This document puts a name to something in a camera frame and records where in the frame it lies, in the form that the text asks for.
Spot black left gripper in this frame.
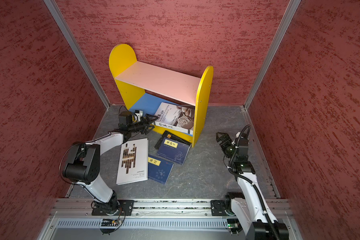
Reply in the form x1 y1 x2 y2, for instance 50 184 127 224
128 113 159 134

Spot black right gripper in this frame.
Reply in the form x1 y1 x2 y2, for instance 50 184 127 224
215 132 237 160

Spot white heritage cultural book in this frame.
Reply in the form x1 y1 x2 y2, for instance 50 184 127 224
153 103 195 136

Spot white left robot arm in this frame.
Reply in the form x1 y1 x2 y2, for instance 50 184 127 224
59 111 158 216

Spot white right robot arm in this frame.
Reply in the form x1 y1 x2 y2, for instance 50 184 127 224
216 132 289 240

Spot black book under blue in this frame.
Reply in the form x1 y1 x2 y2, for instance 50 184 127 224
154 131 192 150

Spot yellow pink blue bookshelf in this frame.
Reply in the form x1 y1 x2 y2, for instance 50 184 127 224
109 44 214 146

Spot blue book yellow label rear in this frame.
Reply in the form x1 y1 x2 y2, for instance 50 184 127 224
157 138 191 165

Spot blue book yellow label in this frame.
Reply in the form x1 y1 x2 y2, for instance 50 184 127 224
157 138 191 165
148 155 174 185

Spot white book brown pattern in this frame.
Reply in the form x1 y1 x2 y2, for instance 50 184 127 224
116 138 149 185

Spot blue book yellow label front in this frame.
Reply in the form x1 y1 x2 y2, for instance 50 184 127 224
148 155 174 185

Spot left corner aluminium profile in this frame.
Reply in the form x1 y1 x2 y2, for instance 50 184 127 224
43 0 111 110

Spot corner aluminium profile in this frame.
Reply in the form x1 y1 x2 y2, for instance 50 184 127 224
43 0 111 110
244 0 301 111

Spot right corner aluminium profile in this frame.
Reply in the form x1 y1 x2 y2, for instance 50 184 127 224
244 0 301 111

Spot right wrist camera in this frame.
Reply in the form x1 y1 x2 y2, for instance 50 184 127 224
232 132 249 148

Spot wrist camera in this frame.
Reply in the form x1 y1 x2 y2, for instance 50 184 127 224
119 110 143 125
232 132 249 148

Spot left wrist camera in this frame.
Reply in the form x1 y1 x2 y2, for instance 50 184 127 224
119 110 143 125

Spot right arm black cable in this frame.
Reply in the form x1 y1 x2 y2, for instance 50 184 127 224
223 124 281 240

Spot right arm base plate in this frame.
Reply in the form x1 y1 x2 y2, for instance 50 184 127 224
210 200 232 217

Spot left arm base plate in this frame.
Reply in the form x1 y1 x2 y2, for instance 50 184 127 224
91 200 135 216

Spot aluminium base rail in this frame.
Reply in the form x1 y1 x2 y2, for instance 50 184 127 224
37 197 304 240

